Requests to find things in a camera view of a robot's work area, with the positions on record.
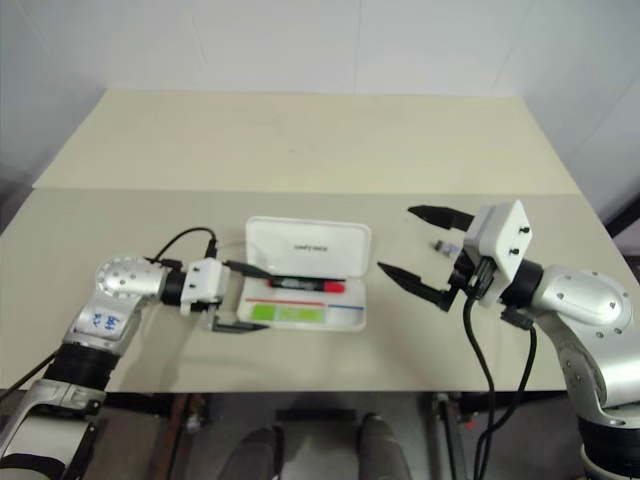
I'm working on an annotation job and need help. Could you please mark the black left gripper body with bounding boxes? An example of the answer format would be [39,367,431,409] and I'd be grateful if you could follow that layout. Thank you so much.
[198,298,237,325]

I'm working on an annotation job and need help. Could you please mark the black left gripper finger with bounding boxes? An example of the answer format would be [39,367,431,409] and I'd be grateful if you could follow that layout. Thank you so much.
[225,259,277,279]
[209,315,272,334]

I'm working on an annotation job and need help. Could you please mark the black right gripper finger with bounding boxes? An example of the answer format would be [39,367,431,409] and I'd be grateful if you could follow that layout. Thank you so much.
[376,260,459,314]
[406,204,477,233]

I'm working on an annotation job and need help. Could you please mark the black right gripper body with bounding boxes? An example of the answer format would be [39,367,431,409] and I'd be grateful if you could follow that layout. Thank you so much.
[449,249,502,302]

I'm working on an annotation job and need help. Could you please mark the red and black marker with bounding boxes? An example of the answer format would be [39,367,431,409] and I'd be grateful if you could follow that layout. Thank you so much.
[266,276,347,294]

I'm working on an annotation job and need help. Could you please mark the white pencil case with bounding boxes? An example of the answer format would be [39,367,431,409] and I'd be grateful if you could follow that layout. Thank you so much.
[238,215,374,333]

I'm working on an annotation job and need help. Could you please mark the rusty metal table leg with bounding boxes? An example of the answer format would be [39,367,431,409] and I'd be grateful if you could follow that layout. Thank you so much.
[154,394,211,480]

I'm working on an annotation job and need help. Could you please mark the dark rounded shape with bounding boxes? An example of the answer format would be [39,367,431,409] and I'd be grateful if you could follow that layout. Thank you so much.
[233,426,287,480]
[357,411,409,480]

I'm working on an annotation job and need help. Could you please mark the dark metal table leg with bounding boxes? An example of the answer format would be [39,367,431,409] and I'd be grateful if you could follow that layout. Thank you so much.
[431,393,477,480]

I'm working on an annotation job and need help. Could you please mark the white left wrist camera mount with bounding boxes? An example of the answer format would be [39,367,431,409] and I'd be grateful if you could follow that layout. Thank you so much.
[178,258,232,317]

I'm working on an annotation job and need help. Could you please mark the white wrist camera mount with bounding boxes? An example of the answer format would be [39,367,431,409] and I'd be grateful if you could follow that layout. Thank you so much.
[178,258,232,317]
[463,199,534,307]

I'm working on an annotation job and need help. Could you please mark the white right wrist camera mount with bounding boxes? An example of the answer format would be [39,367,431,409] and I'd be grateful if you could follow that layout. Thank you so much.
[463,199,534,307]

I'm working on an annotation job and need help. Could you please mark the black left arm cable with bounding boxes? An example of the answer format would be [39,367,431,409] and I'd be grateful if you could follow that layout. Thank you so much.
[0,227,220,402]

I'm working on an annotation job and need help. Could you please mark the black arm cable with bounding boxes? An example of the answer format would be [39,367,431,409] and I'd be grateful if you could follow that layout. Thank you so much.
[462,284,540,480]
[0,227,220,402]

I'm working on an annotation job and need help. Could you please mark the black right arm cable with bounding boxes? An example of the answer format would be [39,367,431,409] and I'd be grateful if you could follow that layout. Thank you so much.
[462,284,540,480]

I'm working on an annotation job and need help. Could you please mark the black table frame rail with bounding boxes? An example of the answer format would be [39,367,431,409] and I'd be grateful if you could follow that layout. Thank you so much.
[99,393,571,417]

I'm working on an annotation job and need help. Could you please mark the dark metal frame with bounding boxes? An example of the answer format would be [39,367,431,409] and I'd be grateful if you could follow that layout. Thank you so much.
[601,191,640,237]

